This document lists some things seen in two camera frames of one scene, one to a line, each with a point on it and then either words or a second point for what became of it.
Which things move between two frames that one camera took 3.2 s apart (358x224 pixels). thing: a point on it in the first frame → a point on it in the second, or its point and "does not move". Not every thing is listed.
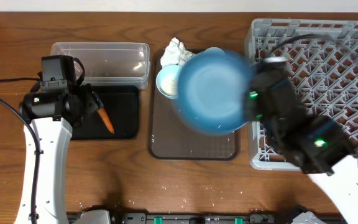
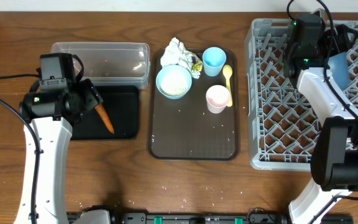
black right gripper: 257,97 → 342,35
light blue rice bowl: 167,81 does not move
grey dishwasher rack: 334,63 does not move
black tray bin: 122,104 does not move
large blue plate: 210,97 → 339,67
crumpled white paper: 175,53 does not move
